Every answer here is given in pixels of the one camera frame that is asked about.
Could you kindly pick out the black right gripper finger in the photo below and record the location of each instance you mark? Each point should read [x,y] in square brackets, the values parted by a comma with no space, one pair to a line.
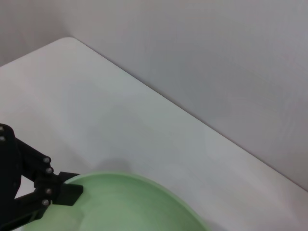
[36,161]
[69,195]

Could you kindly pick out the green plastic plate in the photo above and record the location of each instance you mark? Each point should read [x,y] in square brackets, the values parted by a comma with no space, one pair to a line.
[132,207]

